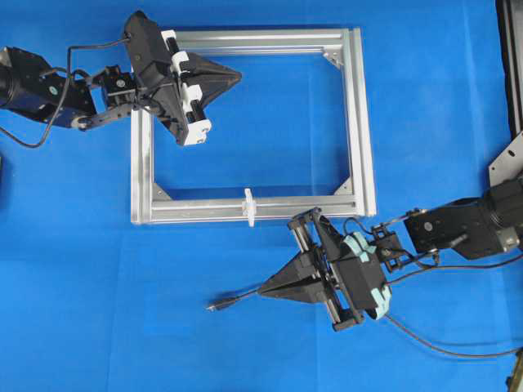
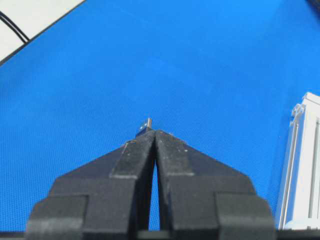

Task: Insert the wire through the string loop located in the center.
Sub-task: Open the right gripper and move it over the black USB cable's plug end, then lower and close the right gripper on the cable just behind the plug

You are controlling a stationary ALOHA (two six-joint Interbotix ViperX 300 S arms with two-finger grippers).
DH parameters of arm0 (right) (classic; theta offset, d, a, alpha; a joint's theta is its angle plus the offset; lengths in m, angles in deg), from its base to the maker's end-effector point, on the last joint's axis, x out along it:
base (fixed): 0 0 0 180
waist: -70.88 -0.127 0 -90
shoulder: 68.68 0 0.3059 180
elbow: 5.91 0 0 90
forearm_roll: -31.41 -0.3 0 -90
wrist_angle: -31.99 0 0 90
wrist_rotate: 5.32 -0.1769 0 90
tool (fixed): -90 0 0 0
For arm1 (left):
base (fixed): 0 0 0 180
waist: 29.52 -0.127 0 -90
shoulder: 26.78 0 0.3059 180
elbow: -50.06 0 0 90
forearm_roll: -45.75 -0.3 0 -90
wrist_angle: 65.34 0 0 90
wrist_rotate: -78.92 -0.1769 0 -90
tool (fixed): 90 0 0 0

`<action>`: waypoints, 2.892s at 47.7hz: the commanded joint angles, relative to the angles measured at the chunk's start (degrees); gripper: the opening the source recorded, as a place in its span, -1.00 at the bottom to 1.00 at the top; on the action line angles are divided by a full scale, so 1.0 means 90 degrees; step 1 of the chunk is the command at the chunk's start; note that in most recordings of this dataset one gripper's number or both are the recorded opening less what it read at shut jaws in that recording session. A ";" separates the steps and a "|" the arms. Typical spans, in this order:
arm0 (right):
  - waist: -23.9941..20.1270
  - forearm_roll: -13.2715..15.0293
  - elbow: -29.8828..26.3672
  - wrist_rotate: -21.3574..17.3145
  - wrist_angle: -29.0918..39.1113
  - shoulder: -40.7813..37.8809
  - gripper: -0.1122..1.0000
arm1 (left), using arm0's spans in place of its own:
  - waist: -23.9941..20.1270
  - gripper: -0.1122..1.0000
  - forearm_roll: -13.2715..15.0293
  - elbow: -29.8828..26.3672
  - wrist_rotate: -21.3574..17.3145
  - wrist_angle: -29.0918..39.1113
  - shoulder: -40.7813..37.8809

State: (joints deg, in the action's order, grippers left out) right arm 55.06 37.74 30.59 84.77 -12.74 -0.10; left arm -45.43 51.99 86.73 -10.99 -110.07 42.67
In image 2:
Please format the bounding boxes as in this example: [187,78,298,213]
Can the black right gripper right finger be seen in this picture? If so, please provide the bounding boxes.
[155,130,275,240]

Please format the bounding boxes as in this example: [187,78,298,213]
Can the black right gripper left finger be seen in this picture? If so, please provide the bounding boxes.
[26,130,156,240]

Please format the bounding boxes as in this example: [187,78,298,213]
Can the black USB cable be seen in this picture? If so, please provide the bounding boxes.
[136,117,153,138]

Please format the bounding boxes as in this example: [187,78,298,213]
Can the blue table mat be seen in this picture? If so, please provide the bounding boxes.
[0,0,320,232]

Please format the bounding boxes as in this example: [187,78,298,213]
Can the aluminium extrusion frame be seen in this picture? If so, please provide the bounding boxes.
[275,92,320,230]

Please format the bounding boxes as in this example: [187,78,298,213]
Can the thin black cable pair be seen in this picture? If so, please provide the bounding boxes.
[0,11,30,43]

